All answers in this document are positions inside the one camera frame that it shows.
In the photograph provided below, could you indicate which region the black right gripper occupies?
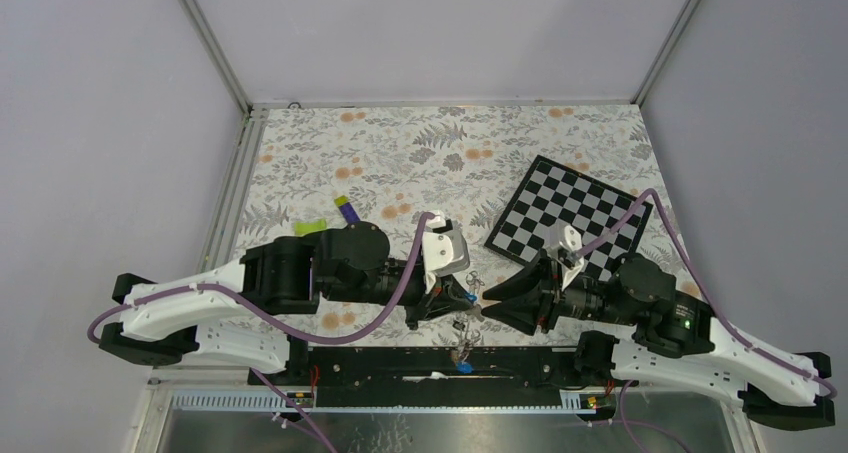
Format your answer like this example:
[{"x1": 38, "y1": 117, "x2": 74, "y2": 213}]
[{"x1": 478, "y1": 246, "x2": 636, "y2": 335}]

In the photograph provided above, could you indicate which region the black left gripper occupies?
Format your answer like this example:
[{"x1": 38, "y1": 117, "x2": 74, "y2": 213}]
[{"x1": 327, "y1": 260, "x2": 476, "y2": 332}]

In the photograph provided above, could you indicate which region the blue key tag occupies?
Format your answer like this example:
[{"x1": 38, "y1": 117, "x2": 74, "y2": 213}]
[{"x1": 456, "y1": 357, "x2": 473, "y2": 374}]

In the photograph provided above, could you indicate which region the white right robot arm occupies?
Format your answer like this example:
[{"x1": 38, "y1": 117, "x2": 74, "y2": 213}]
[{"x1": 482, "y1": 226, "x2": 836, "y2": 431}]

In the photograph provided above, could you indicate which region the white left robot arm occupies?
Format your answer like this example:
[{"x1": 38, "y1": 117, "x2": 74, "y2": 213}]
[{"x1": 86, "y1": 211, "x2": 474, "y2": 384}]

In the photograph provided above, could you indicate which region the black white chessboard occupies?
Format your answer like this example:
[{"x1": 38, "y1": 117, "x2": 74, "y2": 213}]
[{"x1": 484, "y1": 155, "x2": 636, "y2": 265}]

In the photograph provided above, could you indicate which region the purple yellow marker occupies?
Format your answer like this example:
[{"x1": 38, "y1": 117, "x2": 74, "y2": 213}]
[{"x1": 334, "y1": 196, "x2": 361, "y2": 225}]

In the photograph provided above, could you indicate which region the green marker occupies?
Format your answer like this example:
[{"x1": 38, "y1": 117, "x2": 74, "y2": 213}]
[{"x1": 293, "y1": 219, "x2": 327, "y2": 236}]

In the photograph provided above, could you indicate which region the black front rail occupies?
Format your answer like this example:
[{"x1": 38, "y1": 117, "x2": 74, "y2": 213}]
[{"x1": 265, "y1": 345, "x2": 615, "y2": 387}]

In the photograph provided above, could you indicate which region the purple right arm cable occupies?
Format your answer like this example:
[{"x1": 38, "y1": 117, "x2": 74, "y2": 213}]
[{"x1": 556, "y1": 187, "x2": 836, "y2": 453}]

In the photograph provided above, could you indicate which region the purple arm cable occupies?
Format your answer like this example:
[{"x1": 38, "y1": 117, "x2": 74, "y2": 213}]
[
  {"x1": 556, "y1": 187, "x2": 836, "y2": 453},
  {"x1": 87, "y1": 214, "x2": 445, "y2": 453}
]

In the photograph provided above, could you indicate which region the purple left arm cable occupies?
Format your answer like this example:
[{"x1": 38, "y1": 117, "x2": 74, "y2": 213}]
[{"x1": 87, "y1": 214, "x2": 445, "y2": 453}]

